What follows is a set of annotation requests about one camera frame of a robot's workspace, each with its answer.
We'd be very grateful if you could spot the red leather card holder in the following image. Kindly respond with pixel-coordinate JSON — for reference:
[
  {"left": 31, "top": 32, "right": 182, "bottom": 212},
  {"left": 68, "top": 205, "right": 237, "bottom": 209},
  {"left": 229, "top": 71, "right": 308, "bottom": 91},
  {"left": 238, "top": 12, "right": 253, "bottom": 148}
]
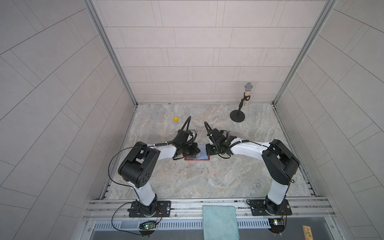
[{"left": 185, "top": 145, "right": 210, "bottom": 161}]

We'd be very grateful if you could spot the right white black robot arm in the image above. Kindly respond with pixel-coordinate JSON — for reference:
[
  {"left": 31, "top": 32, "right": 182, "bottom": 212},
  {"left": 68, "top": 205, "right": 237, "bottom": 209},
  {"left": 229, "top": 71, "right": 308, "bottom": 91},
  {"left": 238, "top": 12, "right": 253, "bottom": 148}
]
[{"left": 206, "top": 128, "right": 300, "bottom": 215}]

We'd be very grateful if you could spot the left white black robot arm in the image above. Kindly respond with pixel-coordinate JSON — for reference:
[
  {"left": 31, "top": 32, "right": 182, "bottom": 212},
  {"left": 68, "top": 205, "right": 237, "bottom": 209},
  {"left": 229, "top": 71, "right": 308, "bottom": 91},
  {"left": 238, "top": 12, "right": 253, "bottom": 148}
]
[{"left": 118, "top": 130, "right": 200, "bottom": 217}]

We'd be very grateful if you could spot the black microphone stand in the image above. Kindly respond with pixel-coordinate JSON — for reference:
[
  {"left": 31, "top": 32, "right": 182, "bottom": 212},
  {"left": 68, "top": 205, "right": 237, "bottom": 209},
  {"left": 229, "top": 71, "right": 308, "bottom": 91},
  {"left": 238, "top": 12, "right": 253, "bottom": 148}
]
[{"left": 230, "top": 83, "right": 253, "bottom": 123}]

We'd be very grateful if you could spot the teal folded cloth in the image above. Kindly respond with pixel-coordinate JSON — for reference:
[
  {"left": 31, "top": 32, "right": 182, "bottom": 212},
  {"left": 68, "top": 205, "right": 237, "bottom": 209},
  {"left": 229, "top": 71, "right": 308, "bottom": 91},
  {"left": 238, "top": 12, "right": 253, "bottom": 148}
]
[{"left": 203, "top": 205, "right": 240, "bottom": 240}]

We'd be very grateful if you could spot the left green circuit board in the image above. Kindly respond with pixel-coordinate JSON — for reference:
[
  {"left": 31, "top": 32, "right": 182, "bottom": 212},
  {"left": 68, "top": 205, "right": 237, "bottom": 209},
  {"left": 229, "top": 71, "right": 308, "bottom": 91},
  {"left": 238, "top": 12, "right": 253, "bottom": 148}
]
[{"left": 139, "top": 221, "right": 157, "bottom": 231}]

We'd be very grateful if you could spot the green circuit board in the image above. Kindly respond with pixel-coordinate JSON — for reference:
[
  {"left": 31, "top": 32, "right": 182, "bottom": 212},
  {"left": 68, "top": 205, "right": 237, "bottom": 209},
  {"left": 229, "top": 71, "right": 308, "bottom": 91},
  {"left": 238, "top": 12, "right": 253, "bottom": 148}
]
[
  {"left": 139, "top": 221, "right": 157, "bottom": 231},
  {"left": 268, "top": 219, "right": 286, "bottom": 234}
]

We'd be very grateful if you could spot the right green circuit board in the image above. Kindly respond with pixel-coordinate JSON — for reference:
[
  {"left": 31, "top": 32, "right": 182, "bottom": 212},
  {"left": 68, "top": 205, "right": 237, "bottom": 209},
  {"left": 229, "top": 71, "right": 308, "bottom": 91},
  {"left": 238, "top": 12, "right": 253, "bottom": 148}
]
[{"left": 268, "top": 219, "right": 286, "bottom": 234}]

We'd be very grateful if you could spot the wooden block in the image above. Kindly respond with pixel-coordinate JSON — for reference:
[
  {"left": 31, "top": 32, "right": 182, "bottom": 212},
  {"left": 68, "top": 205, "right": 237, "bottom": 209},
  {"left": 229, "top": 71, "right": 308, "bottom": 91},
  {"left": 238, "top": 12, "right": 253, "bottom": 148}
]
[{"left": 303, "top": 226, "right": 314, "bottom": 240}]

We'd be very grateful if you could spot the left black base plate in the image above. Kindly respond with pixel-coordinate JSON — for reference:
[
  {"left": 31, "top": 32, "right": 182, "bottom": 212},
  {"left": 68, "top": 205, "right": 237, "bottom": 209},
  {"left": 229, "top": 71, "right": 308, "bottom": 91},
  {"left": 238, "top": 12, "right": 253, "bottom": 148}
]
[{"left": 128, "top": 200, "right": 172, "bottom": 218}]

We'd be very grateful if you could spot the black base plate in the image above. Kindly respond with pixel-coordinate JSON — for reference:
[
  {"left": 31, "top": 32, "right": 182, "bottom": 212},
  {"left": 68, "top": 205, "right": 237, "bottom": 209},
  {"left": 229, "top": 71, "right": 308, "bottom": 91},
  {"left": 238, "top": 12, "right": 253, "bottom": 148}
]
[
  {"left": 128, "top": 200, "right": 172, "bottom": 218},
  {"left": 246, "top": 198, "right": 292, "bottom": 216}
]

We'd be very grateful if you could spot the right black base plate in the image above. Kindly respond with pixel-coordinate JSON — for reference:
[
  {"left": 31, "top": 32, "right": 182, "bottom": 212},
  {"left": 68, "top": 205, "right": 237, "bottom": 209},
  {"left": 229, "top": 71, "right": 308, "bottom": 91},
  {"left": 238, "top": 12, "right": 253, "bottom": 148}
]
[{"left": 246, "top": 198, "right": 292, "bottom": 216}]

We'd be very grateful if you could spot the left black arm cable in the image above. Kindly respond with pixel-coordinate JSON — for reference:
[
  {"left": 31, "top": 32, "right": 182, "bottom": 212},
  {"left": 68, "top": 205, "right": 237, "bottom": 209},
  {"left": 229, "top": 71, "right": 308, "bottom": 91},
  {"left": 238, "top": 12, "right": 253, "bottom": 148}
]
[{"left": 107, "top": 115, "right": 193, "bottom": 236}]

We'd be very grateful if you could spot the aluminium mounting rail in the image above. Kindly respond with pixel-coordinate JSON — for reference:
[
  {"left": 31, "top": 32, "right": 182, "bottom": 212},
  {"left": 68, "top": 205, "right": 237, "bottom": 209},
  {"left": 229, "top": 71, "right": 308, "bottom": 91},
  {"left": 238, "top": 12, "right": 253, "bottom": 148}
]
[{"left": 82, "top": 196, "right": 335, "bottom": 222}]

